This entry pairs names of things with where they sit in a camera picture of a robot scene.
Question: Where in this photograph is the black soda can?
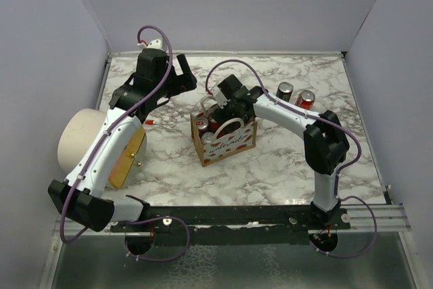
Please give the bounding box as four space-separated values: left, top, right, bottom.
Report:
276 81 294 102

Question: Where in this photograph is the red coke can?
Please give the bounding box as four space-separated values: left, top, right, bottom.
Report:
207 113 220 132
295 90 315 110

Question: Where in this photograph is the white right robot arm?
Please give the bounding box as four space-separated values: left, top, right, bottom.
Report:
210 75 350 229

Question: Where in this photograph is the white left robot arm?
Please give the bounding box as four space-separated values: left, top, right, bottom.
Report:
48 49 197 231

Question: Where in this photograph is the red tab soda can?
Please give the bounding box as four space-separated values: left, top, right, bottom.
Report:
196 116 209 134

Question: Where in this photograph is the purple Fanta can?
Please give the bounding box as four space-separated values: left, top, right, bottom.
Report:
201 132 214 145

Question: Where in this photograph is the beige cylindrical container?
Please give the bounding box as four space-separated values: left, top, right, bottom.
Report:
58 108 147 189

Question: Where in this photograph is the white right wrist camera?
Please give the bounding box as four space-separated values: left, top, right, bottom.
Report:
210 85 229 109

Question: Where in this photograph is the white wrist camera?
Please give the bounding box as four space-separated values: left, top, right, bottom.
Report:
137 38 165 51
210 85 229 109

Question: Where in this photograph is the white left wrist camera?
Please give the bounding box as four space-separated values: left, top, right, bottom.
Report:
137 38 165 51

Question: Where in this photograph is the black mounting rail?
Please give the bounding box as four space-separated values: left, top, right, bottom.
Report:
110 204 350 246

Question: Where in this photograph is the aluminium frame rail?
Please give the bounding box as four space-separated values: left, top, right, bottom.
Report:
55 197 409 240

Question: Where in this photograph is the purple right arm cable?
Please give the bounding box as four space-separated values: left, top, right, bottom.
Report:
204 60 378 258

